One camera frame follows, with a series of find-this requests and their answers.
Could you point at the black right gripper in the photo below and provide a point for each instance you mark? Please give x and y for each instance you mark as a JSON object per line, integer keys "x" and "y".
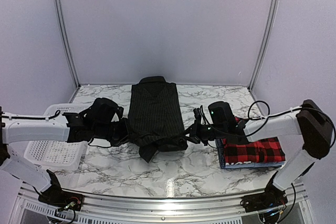
{"x": 195, "y": 135}

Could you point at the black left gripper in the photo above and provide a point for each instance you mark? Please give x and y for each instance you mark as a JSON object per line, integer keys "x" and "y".
{"x": 125, "y": 135}

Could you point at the black pinstriped long sleeve shirt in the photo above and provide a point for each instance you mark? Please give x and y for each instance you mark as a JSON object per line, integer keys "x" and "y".
{"x": 155, "y": 118}

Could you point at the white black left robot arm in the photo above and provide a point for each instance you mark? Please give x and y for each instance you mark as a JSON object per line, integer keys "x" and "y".
{"x": 62, "y": 123}

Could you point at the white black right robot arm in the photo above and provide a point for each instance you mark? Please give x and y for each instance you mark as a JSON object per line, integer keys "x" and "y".
{"x": 313, "y": 130}

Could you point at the blue checked folded shirt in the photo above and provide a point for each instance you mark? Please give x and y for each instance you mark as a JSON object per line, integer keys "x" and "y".
{"x": 221, "y": 155}

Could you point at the white plastic laundry basket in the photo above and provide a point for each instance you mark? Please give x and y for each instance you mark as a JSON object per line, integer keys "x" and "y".
{"x": 55, "y": 155}

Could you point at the red black plaid shirt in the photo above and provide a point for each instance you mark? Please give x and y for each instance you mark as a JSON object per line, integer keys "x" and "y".
{"x": 263, "y": 151}

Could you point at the light blue folded shirt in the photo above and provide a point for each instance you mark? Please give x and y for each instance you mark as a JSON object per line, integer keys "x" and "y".
{"x": 249, "y": 164}

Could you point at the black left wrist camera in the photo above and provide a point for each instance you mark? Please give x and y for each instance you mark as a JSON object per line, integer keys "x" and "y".
{"x": 103, "y": 110}

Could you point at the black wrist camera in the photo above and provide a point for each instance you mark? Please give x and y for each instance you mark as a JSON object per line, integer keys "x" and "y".
{"x": 222, "y": 117}
{"x": 103, "y": 110}

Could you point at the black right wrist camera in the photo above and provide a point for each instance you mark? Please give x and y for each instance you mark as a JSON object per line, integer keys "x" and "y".
{"x": 222, "y": 117}

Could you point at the aluminium front frame rail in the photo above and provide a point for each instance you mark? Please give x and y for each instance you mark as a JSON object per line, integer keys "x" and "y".
{"x": 230, "y": 208}

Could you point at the left aluminium corner post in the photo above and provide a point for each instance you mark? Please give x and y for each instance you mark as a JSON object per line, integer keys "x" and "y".
{"x": 65, "y": 43}

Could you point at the aluminium corner post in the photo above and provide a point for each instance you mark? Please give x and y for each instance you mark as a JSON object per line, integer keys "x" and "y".
{"x": 65, "y": 43}
{"x": 264, "y": 43}

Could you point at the right aluminium corner post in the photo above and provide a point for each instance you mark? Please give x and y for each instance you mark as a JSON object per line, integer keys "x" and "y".
{"x": 264, "y": 43}

